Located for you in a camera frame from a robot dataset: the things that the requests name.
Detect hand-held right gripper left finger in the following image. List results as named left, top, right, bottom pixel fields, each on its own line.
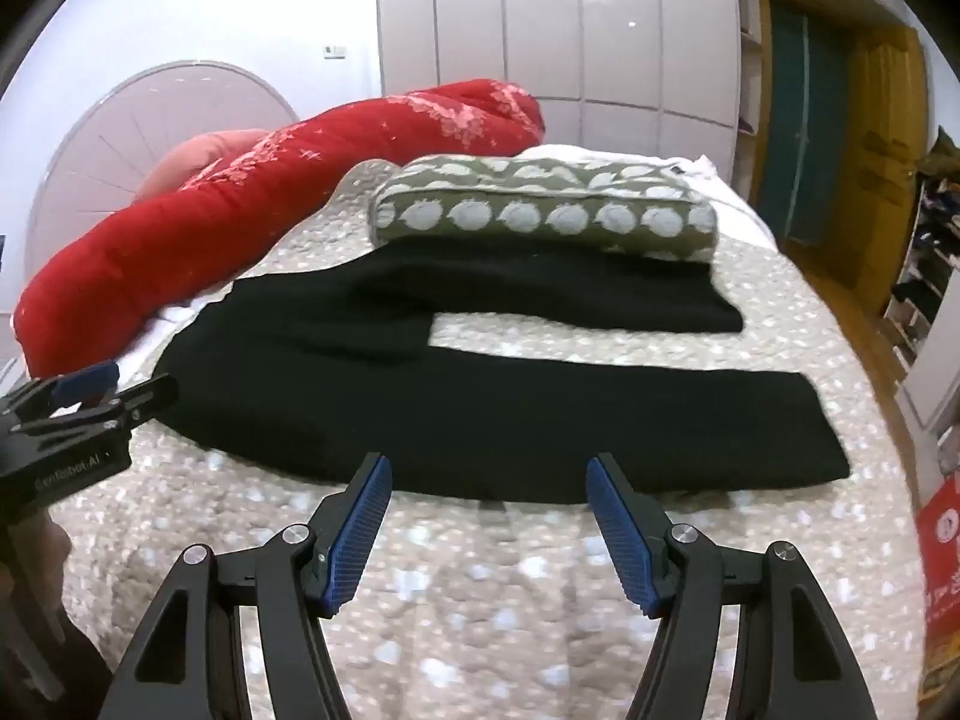
left=97, top=452, right=395, bottom=720

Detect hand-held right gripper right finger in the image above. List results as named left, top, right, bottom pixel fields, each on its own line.
left=585, top=454, right=875, bottom=720

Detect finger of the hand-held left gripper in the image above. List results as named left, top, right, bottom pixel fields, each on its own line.
left=71, top=376, right=181, bottom=432
left=0, top=360, right=122, bottom=421

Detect black pants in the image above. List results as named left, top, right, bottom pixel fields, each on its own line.
left=150, top=236, right=852, bottom=503

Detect person's left forearm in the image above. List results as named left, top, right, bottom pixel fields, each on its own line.
left=0, top=532, right=115, bottom=720

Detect person's left hand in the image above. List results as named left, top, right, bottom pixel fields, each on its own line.
left=39, top=506, right=76, bottom=586

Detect beige spotted bed blanket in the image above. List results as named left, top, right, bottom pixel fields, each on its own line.
left=49, top=161, right=931, bottom=720

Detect red floral quilt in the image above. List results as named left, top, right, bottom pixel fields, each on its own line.
left=13, top=79, right=545, bottom=380

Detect pink pillow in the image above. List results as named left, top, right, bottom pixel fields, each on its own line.
left=135, top=129, right=275, bottom=203

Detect round white headboard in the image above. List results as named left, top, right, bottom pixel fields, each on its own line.
left=26, top=60, right=301, bottom=278

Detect red cardboard box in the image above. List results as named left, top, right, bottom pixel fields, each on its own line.
left=915, top=471, right=960, bottom=625

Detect green white-dotted pillow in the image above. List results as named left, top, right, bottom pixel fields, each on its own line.
left=366, top=152, right=721, bottom=265

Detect cluttered shoe rack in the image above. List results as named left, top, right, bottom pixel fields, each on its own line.
left=883, top=127, right=960, bottom=391

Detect green glass door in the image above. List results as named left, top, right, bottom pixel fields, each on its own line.
left=766, top=1, right=854, bottom=242

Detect wooden door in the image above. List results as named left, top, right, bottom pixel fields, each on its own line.
left=844, top=22, right=927, bottom=297

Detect white glossy wardrobe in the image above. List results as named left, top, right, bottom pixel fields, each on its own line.
left=373, top=0, right=766, bottom=147

